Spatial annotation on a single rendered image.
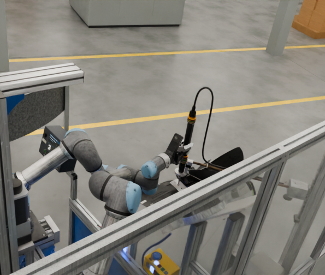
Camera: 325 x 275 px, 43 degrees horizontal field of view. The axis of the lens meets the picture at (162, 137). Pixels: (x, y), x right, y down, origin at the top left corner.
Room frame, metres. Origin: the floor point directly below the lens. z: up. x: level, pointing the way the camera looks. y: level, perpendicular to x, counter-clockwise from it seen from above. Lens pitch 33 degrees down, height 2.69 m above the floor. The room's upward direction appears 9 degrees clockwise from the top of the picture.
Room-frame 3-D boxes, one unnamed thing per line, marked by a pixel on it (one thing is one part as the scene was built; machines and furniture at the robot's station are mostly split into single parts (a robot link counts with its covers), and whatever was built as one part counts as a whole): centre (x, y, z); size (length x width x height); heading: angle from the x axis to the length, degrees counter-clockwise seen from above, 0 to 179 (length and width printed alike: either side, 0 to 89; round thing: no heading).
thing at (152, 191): (1.62, 0.04, 1.37); 0.11 x 0.08 x 0.11; 72
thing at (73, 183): (1.96, 0.50, 0.96); 0.03 x 0.03 x 0.20; 46
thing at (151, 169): (1.62, 0.02, 1.46); 0.11 x 0.08 x 0.09; 146
